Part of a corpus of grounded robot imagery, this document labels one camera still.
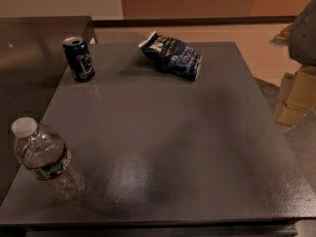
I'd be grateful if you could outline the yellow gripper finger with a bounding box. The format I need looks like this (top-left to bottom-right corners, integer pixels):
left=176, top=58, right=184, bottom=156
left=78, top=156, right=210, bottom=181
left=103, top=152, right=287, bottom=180
left=270, top=24, right=293, bottom=46
left=275, top=65, right=316, bottom=127

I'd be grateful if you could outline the clear plastic water bottle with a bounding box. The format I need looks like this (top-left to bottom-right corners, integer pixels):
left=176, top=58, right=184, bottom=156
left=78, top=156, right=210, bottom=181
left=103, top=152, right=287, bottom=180
left=11, top=117, right=86, bottom=201

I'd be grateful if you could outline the blue crumpled chip bag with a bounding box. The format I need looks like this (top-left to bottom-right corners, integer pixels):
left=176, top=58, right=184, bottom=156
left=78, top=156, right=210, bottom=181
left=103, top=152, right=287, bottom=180
left=138, top=31, right=202, bottom=81

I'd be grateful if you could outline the blue soda can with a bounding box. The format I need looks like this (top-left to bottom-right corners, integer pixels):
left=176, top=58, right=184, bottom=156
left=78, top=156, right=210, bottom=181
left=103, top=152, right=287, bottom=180
left=63, top=37, right=95, bottom=82

